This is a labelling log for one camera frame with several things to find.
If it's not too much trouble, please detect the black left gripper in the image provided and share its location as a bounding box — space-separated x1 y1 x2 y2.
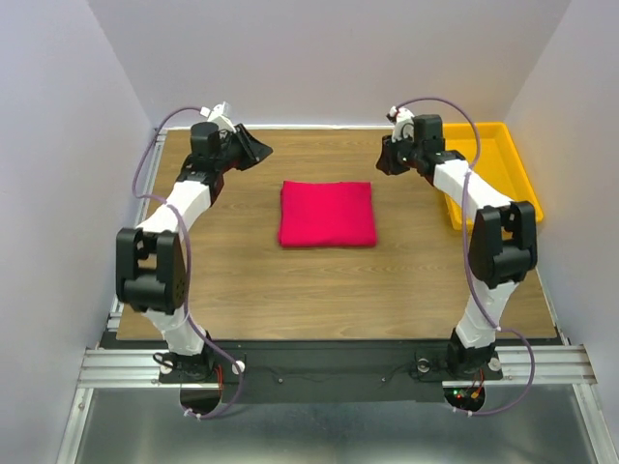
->
215 125 274 174

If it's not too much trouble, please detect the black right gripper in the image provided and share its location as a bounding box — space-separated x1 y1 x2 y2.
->
374 130 423 176

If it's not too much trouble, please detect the pink red t shirt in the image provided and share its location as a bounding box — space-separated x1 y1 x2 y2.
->
278 181 378 248

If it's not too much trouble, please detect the yellow plastic tray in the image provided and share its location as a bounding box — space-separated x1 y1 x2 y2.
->
443 122 545 223

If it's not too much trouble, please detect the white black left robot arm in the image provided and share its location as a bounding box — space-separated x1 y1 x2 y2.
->
115 122 273 381

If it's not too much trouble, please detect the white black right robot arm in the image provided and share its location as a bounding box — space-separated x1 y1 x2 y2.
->
376 107 538 377

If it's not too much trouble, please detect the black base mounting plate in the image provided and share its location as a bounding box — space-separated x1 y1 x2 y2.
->
153 339 502 408

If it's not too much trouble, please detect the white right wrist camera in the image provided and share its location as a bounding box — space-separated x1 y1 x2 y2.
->
387 106 414 143

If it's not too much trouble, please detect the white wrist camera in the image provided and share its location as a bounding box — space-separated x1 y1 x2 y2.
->
387 106 414 143
207 101 236 132

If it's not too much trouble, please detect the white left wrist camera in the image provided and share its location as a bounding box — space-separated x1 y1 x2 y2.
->
207 101 236 132

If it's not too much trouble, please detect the aluminium frame rail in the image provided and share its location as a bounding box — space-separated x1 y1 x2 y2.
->
77 345 597 389

